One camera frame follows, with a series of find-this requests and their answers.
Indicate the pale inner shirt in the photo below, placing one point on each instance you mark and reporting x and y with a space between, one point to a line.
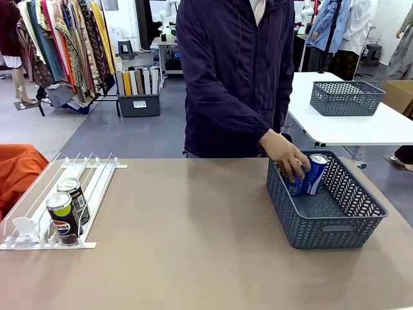
259 9

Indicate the teal hanging garment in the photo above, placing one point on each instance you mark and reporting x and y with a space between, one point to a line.
48 55

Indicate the yellow hanging garment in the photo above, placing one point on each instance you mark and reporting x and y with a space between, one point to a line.
104 42

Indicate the white coat on mannequin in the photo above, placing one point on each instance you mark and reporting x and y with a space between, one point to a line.
358 26

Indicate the white carton box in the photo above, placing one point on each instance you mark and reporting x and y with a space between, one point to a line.
116 35

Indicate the cream hanging garment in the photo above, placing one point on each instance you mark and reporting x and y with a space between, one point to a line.
27 22

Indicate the mannequin in grey dress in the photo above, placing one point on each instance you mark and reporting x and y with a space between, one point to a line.
403 58

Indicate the brown paper roll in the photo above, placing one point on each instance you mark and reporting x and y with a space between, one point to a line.
139 82

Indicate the dark red hanging garment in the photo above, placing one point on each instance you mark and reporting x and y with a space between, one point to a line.
9 29

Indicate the dark patterned hanging garment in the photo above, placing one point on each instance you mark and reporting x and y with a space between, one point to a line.
93 55

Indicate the white roll black cap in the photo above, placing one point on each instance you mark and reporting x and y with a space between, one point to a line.
133 82

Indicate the person right hand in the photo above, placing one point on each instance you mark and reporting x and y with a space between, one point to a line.
284 151

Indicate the olive patterned hanging garment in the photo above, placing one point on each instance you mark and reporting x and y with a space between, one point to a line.
75 55

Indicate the grey clothes pile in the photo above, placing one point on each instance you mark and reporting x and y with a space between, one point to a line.
61 95

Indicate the black Pepsi can green accents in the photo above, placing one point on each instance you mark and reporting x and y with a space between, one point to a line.
63 223

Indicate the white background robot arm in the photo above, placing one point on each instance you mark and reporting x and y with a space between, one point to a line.
306 13

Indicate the white can dispenser rack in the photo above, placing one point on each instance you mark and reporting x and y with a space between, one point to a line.
48 244

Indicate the grey plastic stool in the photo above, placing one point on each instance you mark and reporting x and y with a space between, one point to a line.
374 48

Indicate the grey plastic lattice basket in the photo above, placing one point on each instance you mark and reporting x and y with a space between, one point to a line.
345 103
322 232

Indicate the blue shirt on mannequin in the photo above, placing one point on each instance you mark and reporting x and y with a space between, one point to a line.
322 26

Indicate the person in navy jacket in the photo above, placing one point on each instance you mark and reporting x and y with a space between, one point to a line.
226 80

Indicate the grey storage bin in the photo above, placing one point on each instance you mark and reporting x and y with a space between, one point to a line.
129 108

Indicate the white side table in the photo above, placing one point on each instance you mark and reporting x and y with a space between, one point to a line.
355 129

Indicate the person right forearm navy sleeve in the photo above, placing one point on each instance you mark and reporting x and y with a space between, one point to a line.
251 119

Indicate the orange cloth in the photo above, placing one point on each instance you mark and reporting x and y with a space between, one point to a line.
19 174

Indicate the white robot arm on cart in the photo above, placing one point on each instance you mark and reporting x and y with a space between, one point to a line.
166 16

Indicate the dark plastic step stool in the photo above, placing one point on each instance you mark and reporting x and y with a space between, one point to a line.
126 42

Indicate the dark trouser leg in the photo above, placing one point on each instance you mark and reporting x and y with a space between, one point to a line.
405 155

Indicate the black clothes rack frame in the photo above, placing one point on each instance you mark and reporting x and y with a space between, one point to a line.
106 100

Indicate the pink hanging garment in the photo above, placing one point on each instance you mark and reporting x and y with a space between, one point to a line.
53 29

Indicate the grey equipment cart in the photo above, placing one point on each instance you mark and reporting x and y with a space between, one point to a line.
167 64

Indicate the bare mannequin legs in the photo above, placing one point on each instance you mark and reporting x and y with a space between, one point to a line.
17 84

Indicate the brown patterned dress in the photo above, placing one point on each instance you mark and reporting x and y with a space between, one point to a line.
32 68

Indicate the yellow paper roll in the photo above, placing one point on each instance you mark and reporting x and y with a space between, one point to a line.
127 84

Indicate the brown cardboard box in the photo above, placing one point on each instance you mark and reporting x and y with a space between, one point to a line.
400 93

